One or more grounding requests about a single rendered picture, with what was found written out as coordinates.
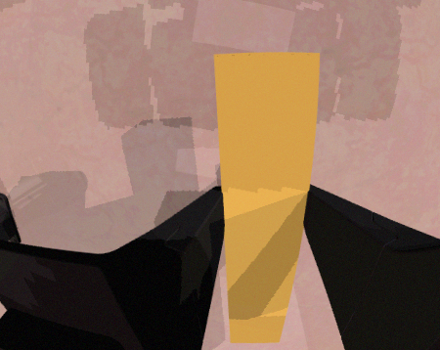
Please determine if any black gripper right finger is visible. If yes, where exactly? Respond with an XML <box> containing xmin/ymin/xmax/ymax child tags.
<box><xmin>303</xmin><ymin>184</ymin><xmax>440</xmax><ymax>350</ymax></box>

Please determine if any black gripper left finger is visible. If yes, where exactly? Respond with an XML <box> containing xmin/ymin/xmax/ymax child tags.
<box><xmin>0</xmin><ymin>186</ymin><xmax>225</xmax><ymax>350</ymax></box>

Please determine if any yellow bar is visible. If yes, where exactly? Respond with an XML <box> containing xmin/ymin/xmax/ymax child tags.
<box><xmin>213</xmin><ymin>52</ymin><xmax>320</xmax><ymax>344</ymax></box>

